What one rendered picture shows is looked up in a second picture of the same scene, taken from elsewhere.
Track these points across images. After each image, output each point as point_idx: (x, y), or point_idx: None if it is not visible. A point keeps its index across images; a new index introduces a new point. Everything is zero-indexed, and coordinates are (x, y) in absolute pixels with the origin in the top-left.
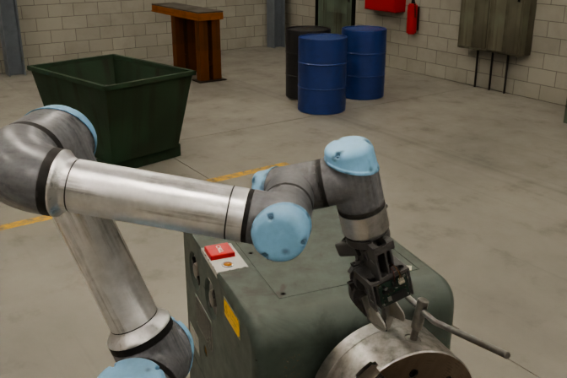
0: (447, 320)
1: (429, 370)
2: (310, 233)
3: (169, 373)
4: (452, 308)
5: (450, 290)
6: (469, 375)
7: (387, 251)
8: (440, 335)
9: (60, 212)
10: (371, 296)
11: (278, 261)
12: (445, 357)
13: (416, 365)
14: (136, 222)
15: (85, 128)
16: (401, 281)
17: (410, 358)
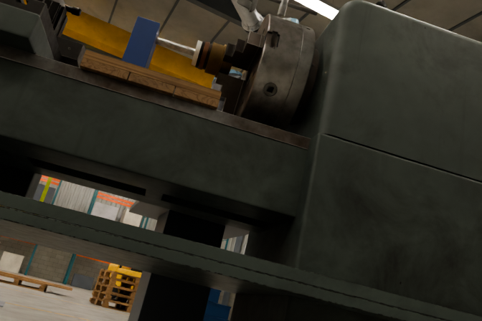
0: (336, 22)
1: (261, 30)
2: None
3: (240, 77)
4: (341, 11)
5: (348, 1)
6: (268, 22)
7: None
8: (331, 37)
9: (244, 26)
10: None
11: None
12: (266, 16)
13: (260, 30)
14: (237, 12)
15: (289, 19)
16: None
17: (260, 26)
